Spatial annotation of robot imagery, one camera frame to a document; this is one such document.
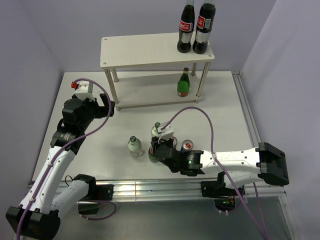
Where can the green glass bottle red label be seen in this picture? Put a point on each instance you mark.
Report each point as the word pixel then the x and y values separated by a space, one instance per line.
pixel 183 85

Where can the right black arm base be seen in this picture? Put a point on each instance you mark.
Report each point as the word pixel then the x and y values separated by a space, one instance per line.
pixel 224 198

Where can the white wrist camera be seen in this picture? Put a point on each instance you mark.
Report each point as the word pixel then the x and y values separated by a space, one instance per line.
pixel 83 90
pixel 165 133

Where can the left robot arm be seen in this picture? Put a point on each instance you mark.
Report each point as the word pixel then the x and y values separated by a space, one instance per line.
pixel 40 213

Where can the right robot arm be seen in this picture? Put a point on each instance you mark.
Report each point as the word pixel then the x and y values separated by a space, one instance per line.
pixel 233 168

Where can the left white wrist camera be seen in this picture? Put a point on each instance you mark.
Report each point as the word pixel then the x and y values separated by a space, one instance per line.
pixel 83 90

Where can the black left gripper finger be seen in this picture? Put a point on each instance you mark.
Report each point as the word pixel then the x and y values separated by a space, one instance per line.
pixel 110 108
pixel 104 99

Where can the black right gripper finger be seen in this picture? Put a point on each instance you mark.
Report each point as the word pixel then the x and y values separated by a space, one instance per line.
pixel 154 145
pixel 169 143

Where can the left cola bottle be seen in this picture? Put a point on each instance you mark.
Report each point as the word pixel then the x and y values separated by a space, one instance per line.
pixel 186 27

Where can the white two-tier shelf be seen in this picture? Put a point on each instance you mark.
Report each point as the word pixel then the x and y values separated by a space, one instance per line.
pixel 144 70

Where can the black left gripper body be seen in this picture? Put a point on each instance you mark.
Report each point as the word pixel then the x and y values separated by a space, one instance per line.
pixel 92 111

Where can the green glass bottle yellow label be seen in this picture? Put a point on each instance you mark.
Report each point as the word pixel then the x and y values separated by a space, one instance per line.
pixel 151 155

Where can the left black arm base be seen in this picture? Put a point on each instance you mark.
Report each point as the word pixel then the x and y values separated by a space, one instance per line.
pixel 89 205

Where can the right cola bottle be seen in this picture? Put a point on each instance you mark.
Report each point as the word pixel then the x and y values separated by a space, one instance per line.
pixel 204 26

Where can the clear bottle green cap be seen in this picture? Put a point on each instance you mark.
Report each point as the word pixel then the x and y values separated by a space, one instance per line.
pixel 135 147
pixel 154 130

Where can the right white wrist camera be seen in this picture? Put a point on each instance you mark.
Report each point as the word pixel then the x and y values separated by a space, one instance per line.
pixel 165 133

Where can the silver blue can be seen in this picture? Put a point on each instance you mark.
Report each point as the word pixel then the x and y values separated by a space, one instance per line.
pixel 187 145
pixel 174 142

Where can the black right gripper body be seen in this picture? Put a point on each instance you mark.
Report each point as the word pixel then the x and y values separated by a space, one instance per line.
pixel 174 169

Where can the cola bottle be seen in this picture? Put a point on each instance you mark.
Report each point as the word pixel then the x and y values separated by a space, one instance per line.
pixel 186 27
pixel 204 26

